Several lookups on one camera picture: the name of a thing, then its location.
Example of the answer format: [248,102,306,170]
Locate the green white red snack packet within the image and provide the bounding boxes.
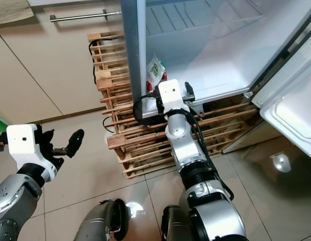
[145,54,167,93]

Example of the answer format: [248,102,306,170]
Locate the black fridge power cable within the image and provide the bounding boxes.
[88,38,128,134]

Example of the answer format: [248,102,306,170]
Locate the white fridge door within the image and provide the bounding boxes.
[248,23,311,162]

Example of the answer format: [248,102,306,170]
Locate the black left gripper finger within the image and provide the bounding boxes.
[36,126,56,145]
[58,129,85,158]

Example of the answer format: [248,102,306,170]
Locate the grey right robot leg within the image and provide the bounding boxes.
[161,205,199,241]

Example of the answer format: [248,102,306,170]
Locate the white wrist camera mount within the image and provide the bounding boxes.
[6,124,58,184]
[157,79,187,116]

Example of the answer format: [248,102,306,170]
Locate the wooden slat pallet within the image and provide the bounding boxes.
[86,31,276,180]

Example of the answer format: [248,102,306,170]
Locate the steel cabinet bar handle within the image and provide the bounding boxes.
[50,10,123,23]

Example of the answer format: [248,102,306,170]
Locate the cream kitchen cabinet with worktop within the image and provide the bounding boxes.
[0,0,128,126]

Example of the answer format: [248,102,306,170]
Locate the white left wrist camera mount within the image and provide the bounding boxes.
[6,124,58,184]

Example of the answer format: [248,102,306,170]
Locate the beige cloth mat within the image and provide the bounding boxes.
[0,0,35,26]

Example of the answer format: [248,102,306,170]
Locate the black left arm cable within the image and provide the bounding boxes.
[0,132,8,151]

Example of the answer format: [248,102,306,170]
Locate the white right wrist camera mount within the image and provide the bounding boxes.
[157,79,187,116]

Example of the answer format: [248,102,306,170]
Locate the green plastic bin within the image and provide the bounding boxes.
[0,116,10,136]

